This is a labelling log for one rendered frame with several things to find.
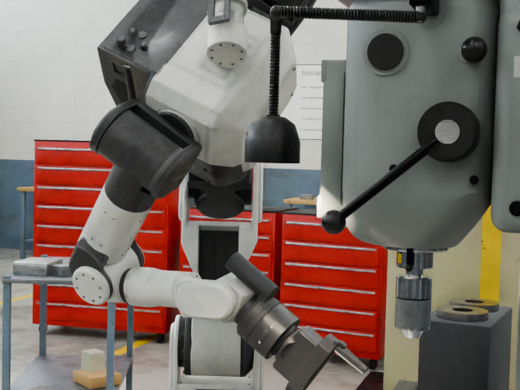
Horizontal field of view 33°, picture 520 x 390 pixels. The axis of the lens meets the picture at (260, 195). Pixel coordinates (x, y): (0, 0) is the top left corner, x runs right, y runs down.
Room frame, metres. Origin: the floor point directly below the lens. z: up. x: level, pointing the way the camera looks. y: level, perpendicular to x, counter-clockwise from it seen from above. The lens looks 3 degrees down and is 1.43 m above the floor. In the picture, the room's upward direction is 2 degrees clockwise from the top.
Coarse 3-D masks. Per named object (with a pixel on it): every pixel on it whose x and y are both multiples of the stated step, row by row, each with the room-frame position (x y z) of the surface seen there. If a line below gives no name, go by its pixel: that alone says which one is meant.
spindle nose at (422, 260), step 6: (402, 252) 1.14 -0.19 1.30; (414, 252) 1.13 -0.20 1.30; (420, 252) 1.13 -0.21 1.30; (432, 252) 1.14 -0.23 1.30; (396, 258) 1.15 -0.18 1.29; (402, 258) 1.14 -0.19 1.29; (414, 258) 1.13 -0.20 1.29; (420, 258) 1.13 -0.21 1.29; (426, 258) 1.13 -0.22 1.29; (432, 258) 1.14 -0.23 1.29; (396, 264) 1.15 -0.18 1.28; (402, 264) 1.14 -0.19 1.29; (414, 264) 1.13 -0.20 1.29; (420, 264) 1.13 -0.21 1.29; (426, 264) 1.13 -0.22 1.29; (432, 264) 1.14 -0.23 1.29
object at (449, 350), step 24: (456, 312) 1.50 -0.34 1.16; (480, 312) 1.50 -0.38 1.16; (504, 312) 1.58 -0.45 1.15; (432, 336) 1.48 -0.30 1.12; (456, 336) 1.46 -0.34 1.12; (480, 336) 1.45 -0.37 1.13; (504, 336) 1.56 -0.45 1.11; (432, 360) 1.48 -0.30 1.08; (456, 360) 1.46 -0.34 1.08; (480, 360) 1.45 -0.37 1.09; (504, 360) 1.57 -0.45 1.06; (432, 384) 1.48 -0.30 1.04; (456, 384) 1.46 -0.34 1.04; (480, 384) 1.45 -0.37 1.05; (504, 384) 1.58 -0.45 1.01
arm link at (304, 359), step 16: (272, 320) 1.44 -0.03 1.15; (288, 320) 1.44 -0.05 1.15; (256, 336) 1.44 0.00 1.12; (272, 336) 1.43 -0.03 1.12; (288, 336) 1.44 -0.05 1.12; (304, 336) 1.43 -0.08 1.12; (320, 336) 1.46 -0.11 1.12; (272, 352) 1.45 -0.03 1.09; (288, 352) 1.44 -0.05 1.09; (304, 352) 1.43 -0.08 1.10; (320, 352) 1.42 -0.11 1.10; (288, 368) 1.44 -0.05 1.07; (304, 368) 1.42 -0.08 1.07; (320, 368) 1.45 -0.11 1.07; (288, 384) 1.43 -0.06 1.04; (304, 384) 1.42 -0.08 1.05
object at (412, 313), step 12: (396, 288) 1.15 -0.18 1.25; (408, 288) 1.13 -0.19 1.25; (420, 288) 1.13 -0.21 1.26; (396, 300) 1.15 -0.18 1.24; (408, 300) 1.13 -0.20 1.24; (420, 300) 1.13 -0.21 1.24; (396, 312) 1.14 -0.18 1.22; (408, 312) 1.13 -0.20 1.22; (420, 312) 1.13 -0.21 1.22; (396, 324) 1.14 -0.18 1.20; (408, 324) 1.13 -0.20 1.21; (420, 324) 1.13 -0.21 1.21
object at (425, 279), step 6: (396, 276) 1.15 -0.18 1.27; (402, 276) 1.14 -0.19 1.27; (408, 276) 1.14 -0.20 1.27; (414, 276) 1.14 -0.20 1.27; (420, 276) 1.14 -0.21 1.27; (426, 276) 1.14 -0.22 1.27; (402, 282) 1.13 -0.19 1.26; (408, 282) 1.13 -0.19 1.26; (414, 282) 1.13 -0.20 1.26; (420, 282) 1.13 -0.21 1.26; (426, 282) 1.13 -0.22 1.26; (432, 282) 1.14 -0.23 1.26
